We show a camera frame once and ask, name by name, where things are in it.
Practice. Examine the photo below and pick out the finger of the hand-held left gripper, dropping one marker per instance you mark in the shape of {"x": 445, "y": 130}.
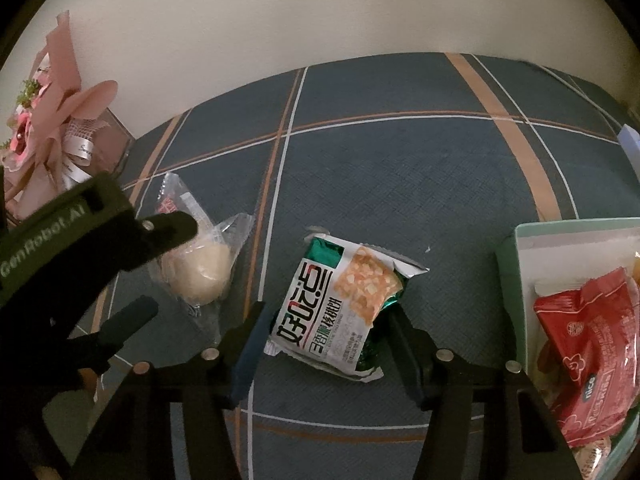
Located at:
{"x": 165, "y": 235}
{"x": 130, "y": 320}

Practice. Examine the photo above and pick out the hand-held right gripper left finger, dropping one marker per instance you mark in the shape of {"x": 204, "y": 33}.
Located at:
{"x": 250, "y": 355}

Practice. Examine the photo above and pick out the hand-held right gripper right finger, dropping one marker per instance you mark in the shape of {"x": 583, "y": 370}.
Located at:
{"x": 407, "y": 355}

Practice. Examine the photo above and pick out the clear round bun packet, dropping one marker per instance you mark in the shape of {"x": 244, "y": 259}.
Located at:
{"x": 205, "y": 265}

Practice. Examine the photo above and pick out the green white cracker packet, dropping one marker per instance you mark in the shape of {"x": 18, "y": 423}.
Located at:
{"x": 335, "y": 305}

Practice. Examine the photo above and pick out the bright red snack packet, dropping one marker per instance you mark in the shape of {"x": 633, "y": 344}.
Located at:
{"x": 590, "y": 340}

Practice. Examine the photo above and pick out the shallow teal cardboard box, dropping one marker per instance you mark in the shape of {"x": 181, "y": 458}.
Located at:
{"x": 555, "y": 240}

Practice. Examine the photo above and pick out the translucent brown container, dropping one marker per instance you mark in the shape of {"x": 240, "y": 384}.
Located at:
{"x": 115, "y": 145}

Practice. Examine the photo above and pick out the pink paper flower bouquet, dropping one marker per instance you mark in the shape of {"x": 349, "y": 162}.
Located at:
{"x": 55, "y": 110}

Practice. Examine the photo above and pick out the white power strip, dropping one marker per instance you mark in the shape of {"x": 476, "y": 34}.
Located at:
{"x": 631, "y": 145}

